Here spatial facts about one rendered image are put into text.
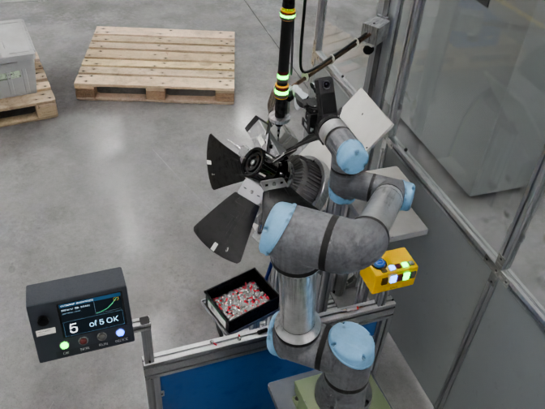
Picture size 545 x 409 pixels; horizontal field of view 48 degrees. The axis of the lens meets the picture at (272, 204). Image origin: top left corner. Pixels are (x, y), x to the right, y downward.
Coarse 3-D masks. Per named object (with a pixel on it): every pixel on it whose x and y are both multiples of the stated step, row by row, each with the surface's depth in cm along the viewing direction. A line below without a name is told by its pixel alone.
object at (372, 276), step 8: (400, 248) 211; (384, 256) 208; (392, 256) 208; (400, 256) 208; (408, 256) 208; (392, 264) 205; (408, 264) 206; (416, 264) 206; (360, 272) 212; (368, 272) 206; (376, 272) 202; (392, 272) 203; (400, 272) 204; (408, 272) 205; (416, 272) 207; (368, 280) 207; (376, 280) 202; (408, 280) 208; (368, 288) 208; (376, 288) 205; (384, 288) 206; (392, 288) 208
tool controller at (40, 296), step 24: (48, 288) 167; (72, 288) 166; (96, 288) 166; (120, 288) 167; (48, 312) 162; (72, 312) 165; (96, 312) 167; (120, 312) 170; (48, 336) 165; (72, 336) 168; (96, 336) 170; (48, 360) 168
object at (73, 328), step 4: (76, 320) 166; (80, 320) 166; (64, 324) 165; (68, 324) 166; (72, 324) 166; (76, 324) 166; (80, 324) 167; (64, 328) 166; (68, 328) 166; (72, 328) 166; (76, 328) 167; (80, 328) 167; (64, 332) 166; (68, 332) 167; (72, 332) 167; (76, 332) 167; (80, 332) 168; (68, 336) 167
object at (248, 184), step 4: (244, 180) 223; (248, 180) 223; (244, 184) 223; (248, 184) 223; (252, 184) 223; (256, 184) 223; (240, 188) 223; (244, 188) 223; (248, 188) 223; (252, 188) 223; (256, 188) 223; (260, 188) 223; (240, 192) 223; (244, 192) 223; (248, 192) 223; (256, 192) 223; (260, 192) 223; (244, 196) 223; (248, 196) 223; (252, 196) 223; (256, 196) 223; (260, 196) 223; (252, 200) 223; (256, 200) 223; (260, 200) 223
